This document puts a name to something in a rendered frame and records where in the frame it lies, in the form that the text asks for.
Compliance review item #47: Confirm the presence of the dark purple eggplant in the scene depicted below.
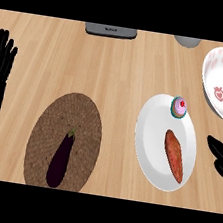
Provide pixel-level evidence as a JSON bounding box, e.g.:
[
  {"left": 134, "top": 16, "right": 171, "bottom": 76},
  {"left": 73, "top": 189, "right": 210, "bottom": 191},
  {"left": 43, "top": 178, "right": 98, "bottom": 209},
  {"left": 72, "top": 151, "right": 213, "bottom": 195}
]
[{"left": 44, "top": 124, "right": 79, "bottom": 191}]

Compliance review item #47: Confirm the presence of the pink frosted cupcake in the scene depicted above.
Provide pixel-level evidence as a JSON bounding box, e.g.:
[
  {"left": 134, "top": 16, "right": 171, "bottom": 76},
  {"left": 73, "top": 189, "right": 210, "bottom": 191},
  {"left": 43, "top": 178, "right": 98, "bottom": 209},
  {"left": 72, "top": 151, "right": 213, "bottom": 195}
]
[{"left": 168, "top": 94, "right": 190, "bottom": 122}]

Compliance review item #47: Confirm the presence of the orange sweet potato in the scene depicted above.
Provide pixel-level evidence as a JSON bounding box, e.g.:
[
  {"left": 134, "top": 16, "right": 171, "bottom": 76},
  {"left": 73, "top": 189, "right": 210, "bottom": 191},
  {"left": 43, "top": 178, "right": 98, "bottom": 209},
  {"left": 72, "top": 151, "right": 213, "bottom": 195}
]
[{"left": 158, "top": 128, "right": 191, "bottom": 185}]

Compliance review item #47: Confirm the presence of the grey flat appliance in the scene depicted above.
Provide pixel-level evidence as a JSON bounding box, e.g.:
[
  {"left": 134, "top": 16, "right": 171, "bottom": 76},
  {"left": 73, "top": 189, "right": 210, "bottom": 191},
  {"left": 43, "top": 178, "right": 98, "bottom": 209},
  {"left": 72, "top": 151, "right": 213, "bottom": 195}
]
[{"left": 83, "top": 22, "right": 139, "bottom": 42}]

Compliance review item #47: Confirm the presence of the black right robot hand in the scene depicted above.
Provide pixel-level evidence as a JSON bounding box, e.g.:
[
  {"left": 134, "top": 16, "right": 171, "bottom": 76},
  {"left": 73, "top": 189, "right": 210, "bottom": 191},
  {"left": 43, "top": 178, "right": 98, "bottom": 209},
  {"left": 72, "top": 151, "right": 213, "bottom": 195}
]
[{"left": 200, "top": 134, "right": 223, "bottom": 184}]

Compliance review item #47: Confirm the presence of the white oval plate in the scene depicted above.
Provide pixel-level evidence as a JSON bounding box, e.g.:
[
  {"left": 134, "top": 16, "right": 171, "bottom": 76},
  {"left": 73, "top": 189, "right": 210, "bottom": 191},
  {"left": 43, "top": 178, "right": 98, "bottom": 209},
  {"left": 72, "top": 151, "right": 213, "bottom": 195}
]
[{"left": 126, "top": 90, "right": 205, "bottom": 196}]

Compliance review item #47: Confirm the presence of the brown woven round placemat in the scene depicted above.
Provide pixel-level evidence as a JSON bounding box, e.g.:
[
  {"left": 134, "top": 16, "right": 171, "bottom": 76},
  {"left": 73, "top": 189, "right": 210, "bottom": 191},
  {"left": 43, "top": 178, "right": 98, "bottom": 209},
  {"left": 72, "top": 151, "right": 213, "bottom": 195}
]
[{"left": 20, "top": 86, "right": 109, "bottom": 196}]

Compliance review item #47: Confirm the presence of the grey round object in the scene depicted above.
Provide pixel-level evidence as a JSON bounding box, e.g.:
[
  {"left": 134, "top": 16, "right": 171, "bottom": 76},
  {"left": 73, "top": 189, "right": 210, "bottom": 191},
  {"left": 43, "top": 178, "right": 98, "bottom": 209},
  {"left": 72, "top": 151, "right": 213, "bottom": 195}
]
[{"left": 172, "top": 35, "right": 203, "bottom": 51}]

